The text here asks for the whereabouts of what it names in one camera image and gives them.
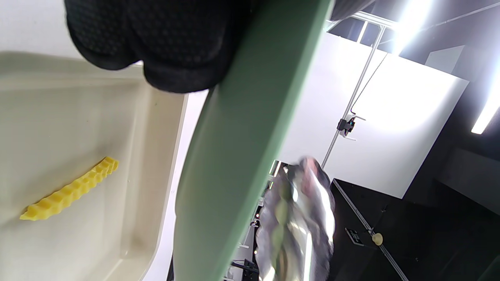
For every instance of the person's left hand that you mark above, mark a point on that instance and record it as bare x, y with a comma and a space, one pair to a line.
164, 39

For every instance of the beige baking tray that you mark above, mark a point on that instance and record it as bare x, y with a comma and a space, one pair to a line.
78, 117

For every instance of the green plate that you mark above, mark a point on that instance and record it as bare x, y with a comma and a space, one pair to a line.
242, 136

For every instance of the yellow crinkle fry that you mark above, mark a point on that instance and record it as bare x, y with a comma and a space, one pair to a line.
66, 193

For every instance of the black beam clamp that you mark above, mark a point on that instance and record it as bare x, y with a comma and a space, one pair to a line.
344, 125

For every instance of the aluminium overhead beam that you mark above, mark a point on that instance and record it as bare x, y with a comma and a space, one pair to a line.
363, 78

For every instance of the row of ceiling light strips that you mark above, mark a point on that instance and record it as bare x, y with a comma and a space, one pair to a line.
410, 19

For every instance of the dark overhead beam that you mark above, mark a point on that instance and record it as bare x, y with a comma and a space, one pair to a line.
355, 210

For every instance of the white partition panel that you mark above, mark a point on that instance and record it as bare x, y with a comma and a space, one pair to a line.
410, 128

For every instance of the black label tag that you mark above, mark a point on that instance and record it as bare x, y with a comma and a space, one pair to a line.
354, 236

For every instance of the yellow round knob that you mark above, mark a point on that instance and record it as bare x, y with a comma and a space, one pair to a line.
377, 239

